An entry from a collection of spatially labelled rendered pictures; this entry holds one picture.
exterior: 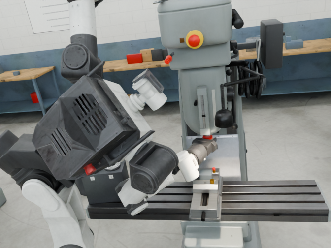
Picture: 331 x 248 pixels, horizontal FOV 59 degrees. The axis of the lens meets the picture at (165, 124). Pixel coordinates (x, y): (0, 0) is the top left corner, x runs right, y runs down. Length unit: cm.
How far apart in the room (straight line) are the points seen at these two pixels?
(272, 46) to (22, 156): 116
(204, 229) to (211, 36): 96
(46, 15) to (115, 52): 147
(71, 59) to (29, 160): 36
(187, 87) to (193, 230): 73
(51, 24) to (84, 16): 523
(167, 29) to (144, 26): 459
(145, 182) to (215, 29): 56
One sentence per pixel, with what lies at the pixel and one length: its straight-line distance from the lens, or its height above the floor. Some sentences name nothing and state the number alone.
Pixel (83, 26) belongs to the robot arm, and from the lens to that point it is 109.
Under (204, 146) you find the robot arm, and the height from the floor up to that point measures 127.
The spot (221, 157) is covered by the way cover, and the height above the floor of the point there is 96.
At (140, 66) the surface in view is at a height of 88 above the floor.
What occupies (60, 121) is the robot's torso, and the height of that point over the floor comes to 162.
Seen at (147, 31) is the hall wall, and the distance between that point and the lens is 566.
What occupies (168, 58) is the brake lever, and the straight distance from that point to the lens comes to 106.
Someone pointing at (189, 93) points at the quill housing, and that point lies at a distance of 126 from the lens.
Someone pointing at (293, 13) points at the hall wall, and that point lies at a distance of 563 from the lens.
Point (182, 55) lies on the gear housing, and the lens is 118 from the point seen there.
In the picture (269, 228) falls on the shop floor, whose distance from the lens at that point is 278.
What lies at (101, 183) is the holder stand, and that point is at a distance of 162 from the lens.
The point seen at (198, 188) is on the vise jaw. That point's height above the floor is 102.
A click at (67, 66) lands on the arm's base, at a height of 174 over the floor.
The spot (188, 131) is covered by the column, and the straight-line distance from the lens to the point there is 184.
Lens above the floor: 192
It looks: 24 degrees down
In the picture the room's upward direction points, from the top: 8 degrees counter-clockwise
